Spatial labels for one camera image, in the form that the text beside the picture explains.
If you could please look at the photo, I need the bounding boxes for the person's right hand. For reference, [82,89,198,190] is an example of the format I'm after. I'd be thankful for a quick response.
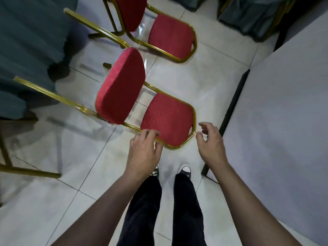
[196,122,229,169]

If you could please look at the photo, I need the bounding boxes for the person's left hand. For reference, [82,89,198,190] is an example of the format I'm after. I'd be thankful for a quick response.
[123,129,164,182]

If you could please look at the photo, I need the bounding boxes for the person's left forearm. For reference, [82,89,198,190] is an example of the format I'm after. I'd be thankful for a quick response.
[50,174,147,246]

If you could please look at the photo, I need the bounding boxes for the person's right forearm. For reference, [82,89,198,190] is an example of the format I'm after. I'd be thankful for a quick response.
[213,161,303,246]

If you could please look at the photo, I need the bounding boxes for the blue round table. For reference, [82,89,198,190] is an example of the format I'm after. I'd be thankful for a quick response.
[0,0,90,121]

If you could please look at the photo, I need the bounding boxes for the black trousers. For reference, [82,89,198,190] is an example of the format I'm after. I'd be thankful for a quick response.
[117,173,207,246]

